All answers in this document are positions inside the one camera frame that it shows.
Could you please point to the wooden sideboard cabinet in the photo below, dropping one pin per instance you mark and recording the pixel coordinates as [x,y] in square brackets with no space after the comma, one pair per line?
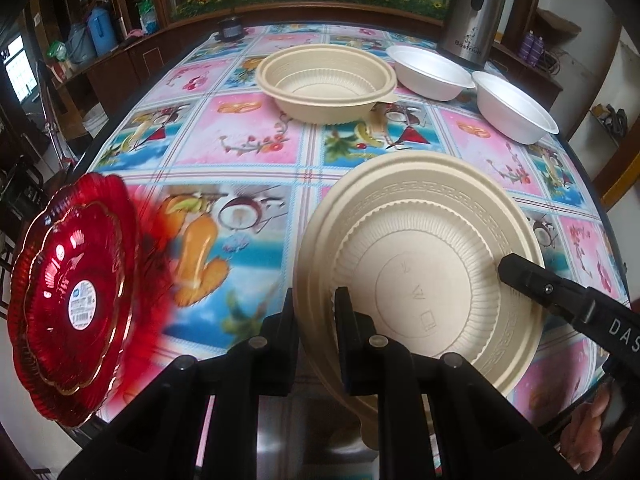
[150,55]

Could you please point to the printed fruit pattern tablecloth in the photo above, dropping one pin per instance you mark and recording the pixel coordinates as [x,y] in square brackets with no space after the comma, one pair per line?
[260,130]

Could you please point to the small red plate white label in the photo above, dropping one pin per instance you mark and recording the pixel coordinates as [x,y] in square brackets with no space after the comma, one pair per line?
[75,305]

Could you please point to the large red plate gold lettering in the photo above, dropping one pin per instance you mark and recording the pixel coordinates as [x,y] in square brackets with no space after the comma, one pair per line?
[127,240]

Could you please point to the white foam bowl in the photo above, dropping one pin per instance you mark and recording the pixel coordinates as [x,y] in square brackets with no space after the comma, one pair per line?
[515,107]
[430,72]

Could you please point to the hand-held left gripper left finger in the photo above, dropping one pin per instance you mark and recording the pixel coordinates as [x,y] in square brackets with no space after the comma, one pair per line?
[280,345]

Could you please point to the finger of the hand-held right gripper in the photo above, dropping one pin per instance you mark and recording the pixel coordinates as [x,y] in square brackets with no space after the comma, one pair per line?
[532,282]

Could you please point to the purple bottles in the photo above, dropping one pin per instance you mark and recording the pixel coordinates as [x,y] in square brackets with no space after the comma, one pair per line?
[531,49]

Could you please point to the green plastic bag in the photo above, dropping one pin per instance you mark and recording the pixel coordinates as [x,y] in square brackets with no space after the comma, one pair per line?
[57,51]

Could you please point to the stainless steel thermos jug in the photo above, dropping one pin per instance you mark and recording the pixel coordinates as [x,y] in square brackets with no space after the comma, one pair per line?
[472,20]

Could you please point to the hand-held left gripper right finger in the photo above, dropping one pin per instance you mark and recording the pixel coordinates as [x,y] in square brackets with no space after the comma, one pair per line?
[350,340]

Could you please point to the beige plastic bowl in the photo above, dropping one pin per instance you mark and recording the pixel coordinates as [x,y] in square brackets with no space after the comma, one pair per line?
[325,85]
[425,270]

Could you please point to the person's right hand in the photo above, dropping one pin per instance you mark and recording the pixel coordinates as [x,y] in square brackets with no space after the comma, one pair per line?
[600,430]

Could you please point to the white plastic bucket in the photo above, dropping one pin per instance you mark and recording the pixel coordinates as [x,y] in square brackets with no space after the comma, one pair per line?
[95,121]

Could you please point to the small black round device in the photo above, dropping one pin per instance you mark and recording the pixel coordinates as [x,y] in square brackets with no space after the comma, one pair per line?
[231,29]

